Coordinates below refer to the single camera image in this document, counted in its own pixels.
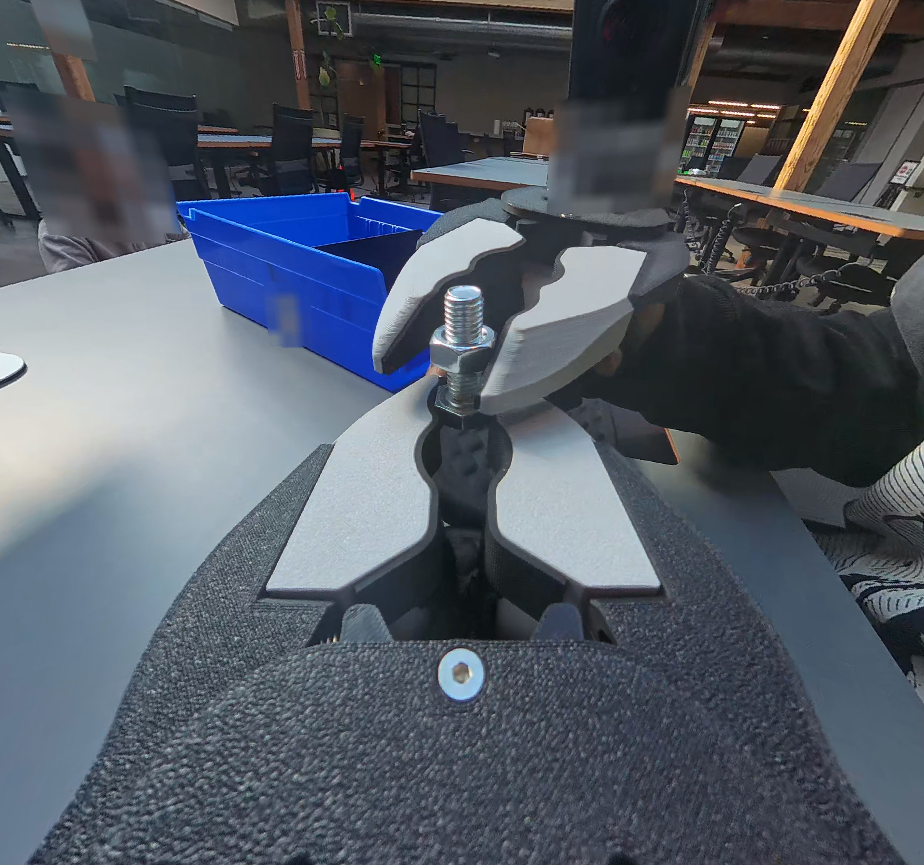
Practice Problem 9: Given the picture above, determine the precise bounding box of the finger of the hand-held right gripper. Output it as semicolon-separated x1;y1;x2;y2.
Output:
480;244;648;416
372;219;526;376

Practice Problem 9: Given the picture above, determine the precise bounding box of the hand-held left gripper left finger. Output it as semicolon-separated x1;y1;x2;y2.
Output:
263;381;452;602

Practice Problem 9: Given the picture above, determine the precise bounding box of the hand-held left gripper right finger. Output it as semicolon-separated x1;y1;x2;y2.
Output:
485;401;664;600

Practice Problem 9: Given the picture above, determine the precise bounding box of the silver bolt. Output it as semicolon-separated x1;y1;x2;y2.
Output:
432;286;486;427

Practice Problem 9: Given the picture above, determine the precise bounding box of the silver hex nut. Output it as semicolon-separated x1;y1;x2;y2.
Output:
431;325;498;375

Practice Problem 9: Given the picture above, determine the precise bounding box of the blue plastic bin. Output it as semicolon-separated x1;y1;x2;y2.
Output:
177;192;445;393

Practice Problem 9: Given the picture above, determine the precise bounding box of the person's right forearm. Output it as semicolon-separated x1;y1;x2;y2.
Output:
722;280;924;489

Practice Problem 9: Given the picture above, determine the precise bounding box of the person's right hand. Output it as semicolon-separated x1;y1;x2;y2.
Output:
563;279;732;449

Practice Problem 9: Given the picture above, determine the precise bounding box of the black bin divider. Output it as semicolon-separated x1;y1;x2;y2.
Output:
312;230;423;259

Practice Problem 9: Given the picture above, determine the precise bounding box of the grey wood-edged table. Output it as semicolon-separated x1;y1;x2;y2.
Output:
410;156;550;191
677;175;924;239
198;132;340;151

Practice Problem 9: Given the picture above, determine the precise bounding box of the drinks refrigerator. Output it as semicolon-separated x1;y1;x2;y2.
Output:
682;114;744;173

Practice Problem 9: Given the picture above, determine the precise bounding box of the person's patterned clothing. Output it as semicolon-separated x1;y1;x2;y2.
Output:
816;439;924;685

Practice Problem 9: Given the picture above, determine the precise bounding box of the wooden support post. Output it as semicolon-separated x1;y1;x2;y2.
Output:
283;0;313;111
54;52;96;102
772;0;924;194

